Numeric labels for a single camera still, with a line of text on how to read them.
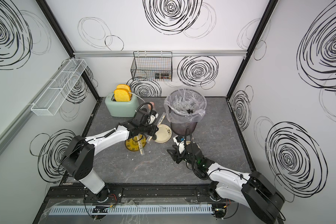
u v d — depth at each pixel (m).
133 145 0.92
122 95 0.96
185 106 0.96
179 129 0.89
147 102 0.72
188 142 0.71
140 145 0.90
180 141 0.71
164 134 0.95
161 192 0.74
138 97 1.02
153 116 0.80
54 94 0.75
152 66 1.44
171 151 0.77
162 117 0.90
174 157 0.72
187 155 0.71
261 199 0.41
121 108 0.97
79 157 0.45
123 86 0.96
